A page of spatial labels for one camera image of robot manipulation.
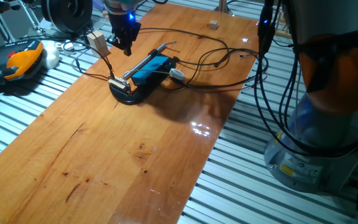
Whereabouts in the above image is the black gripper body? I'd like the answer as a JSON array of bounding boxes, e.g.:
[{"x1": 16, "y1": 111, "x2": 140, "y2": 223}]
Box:
[{"x1": 107, "y1": 9, "x2": 142, "y2": 48}]

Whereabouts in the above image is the black oval docking station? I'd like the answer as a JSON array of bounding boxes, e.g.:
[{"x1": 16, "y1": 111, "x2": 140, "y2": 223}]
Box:
[{"x1": 109, "y1": 55, "x2": 177, "y2": 106}]

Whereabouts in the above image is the silver metal rod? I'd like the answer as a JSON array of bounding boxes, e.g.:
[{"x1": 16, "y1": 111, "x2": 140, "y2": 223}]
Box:
[{"x1": 122, "y1": 40, "x2": 178, "y2": 81}]

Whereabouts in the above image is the tall wooden block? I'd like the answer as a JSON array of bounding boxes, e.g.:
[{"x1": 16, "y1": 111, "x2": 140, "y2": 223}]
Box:
[{"x1": 86, "y1": 30, "x2": 111, "y2": 59}]

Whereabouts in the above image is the blue box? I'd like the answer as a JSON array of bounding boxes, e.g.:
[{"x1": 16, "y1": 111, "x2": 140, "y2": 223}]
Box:
[{"x1": 131, "y1": 55, "x2": 171, "y2": 87}]

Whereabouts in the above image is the white power adapter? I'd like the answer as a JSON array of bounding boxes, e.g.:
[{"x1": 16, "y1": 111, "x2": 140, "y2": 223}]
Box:
[{"x1": 61, "y1": 41, "x2": 76, "y2": 53}]

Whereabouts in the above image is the black round spool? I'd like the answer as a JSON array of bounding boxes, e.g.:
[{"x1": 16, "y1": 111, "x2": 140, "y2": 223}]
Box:
[{"x1": 40, "y1": 0, "x2": 94, "y2": 35}]

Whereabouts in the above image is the white rounded lump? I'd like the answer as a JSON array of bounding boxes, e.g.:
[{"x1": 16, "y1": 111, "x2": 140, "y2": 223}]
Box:
[{"x1": 41, "y1": 41, "x2": 61, "y2": 70}]

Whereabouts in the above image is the glossy wooden board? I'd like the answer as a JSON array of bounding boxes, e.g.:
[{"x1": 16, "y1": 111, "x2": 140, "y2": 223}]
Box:
[{"x1": 0, "y1": 1, "x2": 272, "y2": 224}]

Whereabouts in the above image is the metal clamp stand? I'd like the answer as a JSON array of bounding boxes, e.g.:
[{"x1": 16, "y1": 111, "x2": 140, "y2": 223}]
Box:
[{"x1": 12, "y1": 0, "x2": 45, "y2": 34}]

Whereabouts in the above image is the silver pole foot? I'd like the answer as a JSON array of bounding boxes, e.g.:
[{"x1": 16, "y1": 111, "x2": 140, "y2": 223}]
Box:
[{"x1": 213, "y1": 0, "x2": 233, "y2": 15}]

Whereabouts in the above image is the orange black teach pendant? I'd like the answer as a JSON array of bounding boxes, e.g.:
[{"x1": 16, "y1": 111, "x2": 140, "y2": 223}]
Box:
[{"x1": 0, "y1": 39, "x2": 45, "y2": 86}]

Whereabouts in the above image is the wooden ladder rack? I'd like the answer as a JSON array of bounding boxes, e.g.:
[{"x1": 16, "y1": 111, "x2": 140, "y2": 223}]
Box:
[{"x1": 273, "y1": 7, "x2": 293, "y2": 40}]

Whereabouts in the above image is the thin black cable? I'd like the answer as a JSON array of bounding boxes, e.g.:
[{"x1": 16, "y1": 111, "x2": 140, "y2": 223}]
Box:
[
  {"x1": 138, "y1": 27, "x2": 231, "y2": 68},
  {"x1": 61, "y1": 40, "x2": 116, "y2": 78},
  {"x1": 75, "y1": 58, "x2": 110, "y2": 80},
  {"x1": 157, "y1": 46, "x2": 270, "y2": 91}
]

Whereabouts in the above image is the white cable with round disc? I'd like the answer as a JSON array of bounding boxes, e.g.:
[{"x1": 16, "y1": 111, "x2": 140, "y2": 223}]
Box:
[{"x1": 141, "y1": 67, "x2": 186, "y2": 82}]

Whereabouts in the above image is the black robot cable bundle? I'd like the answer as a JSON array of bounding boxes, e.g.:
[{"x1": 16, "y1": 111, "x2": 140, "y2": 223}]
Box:
[{"x1": 252, "y1": 0, "x2": 358, "y2": 159}]

